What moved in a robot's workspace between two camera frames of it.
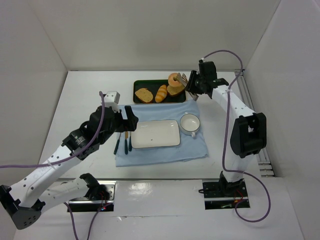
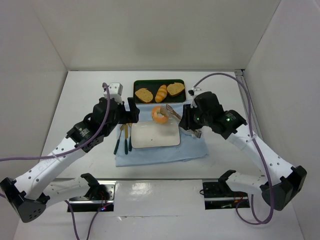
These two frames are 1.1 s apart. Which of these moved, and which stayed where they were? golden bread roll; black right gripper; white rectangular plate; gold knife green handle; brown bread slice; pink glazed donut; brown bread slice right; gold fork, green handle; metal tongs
Moved: metal tongs; black right gripper; pink glazed donut
Stayed: golden bread roll; gold fork, green handle; brown bread slice right; gold knife green handle; white rectangular plate; brown bread slice
